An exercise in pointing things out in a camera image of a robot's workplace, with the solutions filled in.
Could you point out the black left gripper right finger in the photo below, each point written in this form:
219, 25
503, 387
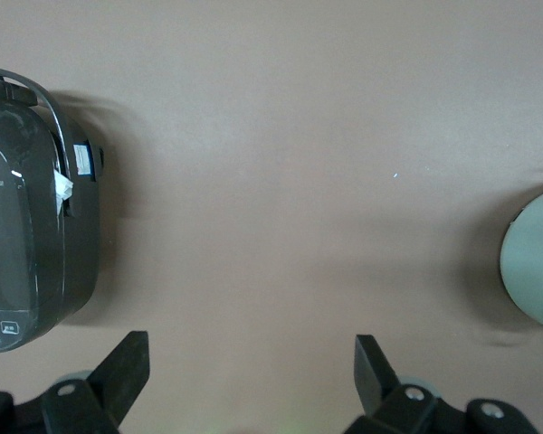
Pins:
371, 375

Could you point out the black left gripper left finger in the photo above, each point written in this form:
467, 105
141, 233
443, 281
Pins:
122, 375

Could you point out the grey-green cooking pot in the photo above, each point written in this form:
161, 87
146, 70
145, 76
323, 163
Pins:
527, 262

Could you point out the dark grey rice cooker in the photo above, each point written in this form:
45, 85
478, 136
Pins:
22, 226

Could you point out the white crumpled paper tag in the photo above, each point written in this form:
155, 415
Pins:
64, 185

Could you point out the white blue label sticker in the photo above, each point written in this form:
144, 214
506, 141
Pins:
82, 159

